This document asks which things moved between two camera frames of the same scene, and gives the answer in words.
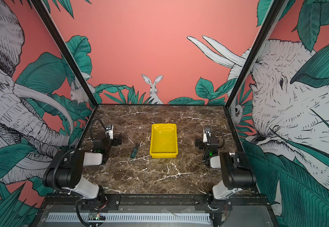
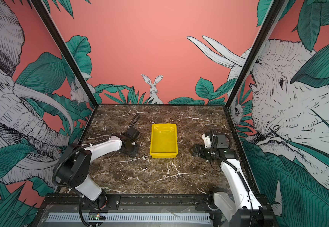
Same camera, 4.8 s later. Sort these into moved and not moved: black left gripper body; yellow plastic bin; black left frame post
Moved: black left gripper body
Not moved: yellow plastic bin; black left frame post
